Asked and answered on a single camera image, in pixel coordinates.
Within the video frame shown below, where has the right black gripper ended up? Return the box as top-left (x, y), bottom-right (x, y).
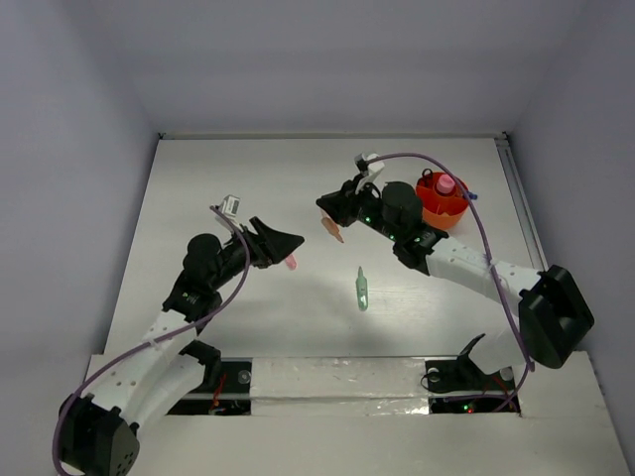
top-left (317, 173), bottom-right (402, 243)

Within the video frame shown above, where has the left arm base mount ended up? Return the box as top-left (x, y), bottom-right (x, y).
top-left (168, 340), bottom-right (252, 417)

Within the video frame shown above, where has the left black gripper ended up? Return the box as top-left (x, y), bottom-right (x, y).
top-left (208, 218), bottom-right (302, 291)

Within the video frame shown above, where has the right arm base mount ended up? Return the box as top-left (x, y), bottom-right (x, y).
top-left (420, 333), bottom-right (521, 416)

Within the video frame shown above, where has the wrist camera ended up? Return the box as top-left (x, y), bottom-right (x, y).
top-left (210, 194), bottom-right (241, 221)
top-left (354, 153), bottom-right (384, 189)

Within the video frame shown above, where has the pink highlighter pen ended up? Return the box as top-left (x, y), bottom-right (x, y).
top-left (284, 254), bottom-right (298, 271)

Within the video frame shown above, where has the aluminium rail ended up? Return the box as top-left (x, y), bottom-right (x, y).
top-left (494, 133), bottom-right (549, 270)

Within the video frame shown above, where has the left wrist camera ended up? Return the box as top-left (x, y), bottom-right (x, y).
top-left (210, 194), bottom-right (241, 221)

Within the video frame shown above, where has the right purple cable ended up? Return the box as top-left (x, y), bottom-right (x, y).
top-left (366, 152), bottom-right (536, 413)

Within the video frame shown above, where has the orange round container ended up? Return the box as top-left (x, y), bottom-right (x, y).
top-left (415, 172), bottom-right (469, 231)

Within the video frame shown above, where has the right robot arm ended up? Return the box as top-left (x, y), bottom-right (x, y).
top-left (317, 180), bottom-right (594, 389)

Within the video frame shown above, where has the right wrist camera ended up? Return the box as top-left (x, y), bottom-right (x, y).
top-left (354, 153), bottom-right (384, 189)

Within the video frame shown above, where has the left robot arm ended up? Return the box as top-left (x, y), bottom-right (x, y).
top-left (52, 213), bottom-right (305, 475)

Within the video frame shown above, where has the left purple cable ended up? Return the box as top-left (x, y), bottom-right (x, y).
top-left (52, 205), bottom-right (249, 473)

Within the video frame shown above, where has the pink glue bottle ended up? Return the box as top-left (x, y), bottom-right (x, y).
top-left (436, 174), bottom-right (456, 196)

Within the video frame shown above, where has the orange highlighter pen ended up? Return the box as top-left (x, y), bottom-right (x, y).
top-left (320, 216), bottom-right (344, 243)

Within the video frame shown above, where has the green highlighter pen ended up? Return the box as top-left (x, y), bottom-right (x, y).
top-left (355, 267), bottom-right (369, 311)

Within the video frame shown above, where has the purple cable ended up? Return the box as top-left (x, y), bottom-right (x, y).
top-left (52, 205), bottom-right (249, 473)
top-left (366, 152), bottom-right (536, 413)

